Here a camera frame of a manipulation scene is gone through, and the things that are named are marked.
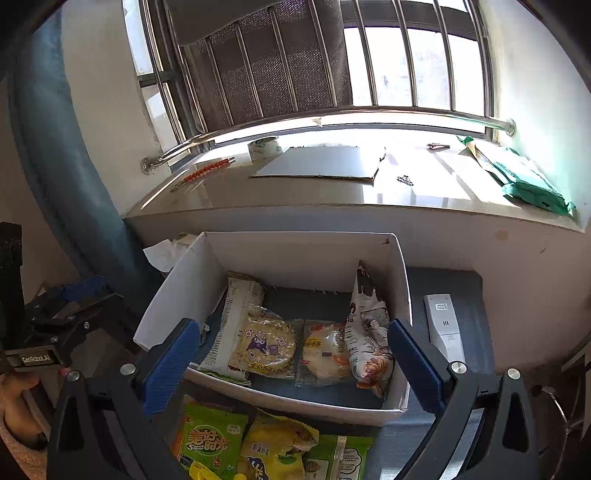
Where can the green and white snack packet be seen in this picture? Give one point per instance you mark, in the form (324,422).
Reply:
(341,459)

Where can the small bright yellow snack packet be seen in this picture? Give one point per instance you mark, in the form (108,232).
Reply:
(203,471)

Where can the blue curtain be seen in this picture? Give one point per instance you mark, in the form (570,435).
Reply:
(60,161)

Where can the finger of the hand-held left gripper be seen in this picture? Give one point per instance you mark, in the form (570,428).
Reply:
(99,309)
(85,282)

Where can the tape roll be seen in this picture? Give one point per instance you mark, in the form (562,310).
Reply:
(264,148)

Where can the person's left forearm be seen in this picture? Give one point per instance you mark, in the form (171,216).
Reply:
(21,454)

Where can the steel window guard bars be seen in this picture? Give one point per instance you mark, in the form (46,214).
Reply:
(369,113)

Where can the small metal clip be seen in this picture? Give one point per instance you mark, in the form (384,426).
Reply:
(437,146)

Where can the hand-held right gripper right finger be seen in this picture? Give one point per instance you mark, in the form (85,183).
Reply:
(415,364)

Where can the grey hanging cloth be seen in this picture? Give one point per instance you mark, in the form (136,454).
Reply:
(268,64)

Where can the long white snack packet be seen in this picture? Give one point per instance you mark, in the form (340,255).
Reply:
(234,318)

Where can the strip of orange wall plugs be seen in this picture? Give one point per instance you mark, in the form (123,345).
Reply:
(207,168)

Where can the round cake packet orange print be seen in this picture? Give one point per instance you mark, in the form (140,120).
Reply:
(323,353)

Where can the crumpled white tissue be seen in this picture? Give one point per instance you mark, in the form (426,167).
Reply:
(164,253)

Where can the round yellow cake packet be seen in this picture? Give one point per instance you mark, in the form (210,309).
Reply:
(270,346)

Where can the small black object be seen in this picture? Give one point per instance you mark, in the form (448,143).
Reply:
(405,180)

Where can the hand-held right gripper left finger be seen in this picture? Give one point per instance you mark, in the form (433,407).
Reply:
(170,364)

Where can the white illustrated snack bag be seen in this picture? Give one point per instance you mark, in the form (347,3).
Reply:
(369,332)

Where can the person's left hand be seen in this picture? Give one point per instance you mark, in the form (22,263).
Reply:
(18,392)

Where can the green snack packet yellow lettering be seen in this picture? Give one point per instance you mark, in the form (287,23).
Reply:
(212,436)

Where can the white remote control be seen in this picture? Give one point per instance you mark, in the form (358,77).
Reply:
(443,327)

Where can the flat cardboard sheet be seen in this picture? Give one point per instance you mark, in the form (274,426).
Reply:
(323,162)

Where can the white cardboard box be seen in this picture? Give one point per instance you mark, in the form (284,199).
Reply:
(295,263)

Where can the green plastic bag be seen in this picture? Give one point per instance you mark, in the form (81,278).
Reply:
(526,180)

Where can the metal chair frame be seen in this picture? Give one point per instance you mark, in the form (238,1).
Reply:
(561,415)

